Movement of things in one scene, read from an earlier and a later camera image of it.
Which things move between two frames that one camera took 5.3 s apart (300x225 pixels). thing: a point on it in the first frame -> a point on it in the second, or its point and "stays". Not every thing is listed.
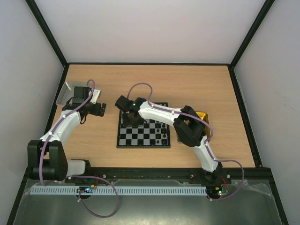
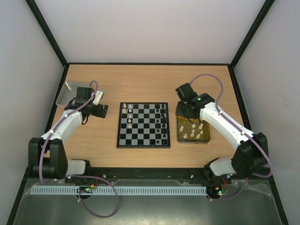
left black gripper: [96, 111] stays
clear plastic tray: [67, 92] stays
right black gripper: [132, 119] -> [183, 110]
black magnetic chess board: [153, 134] stays
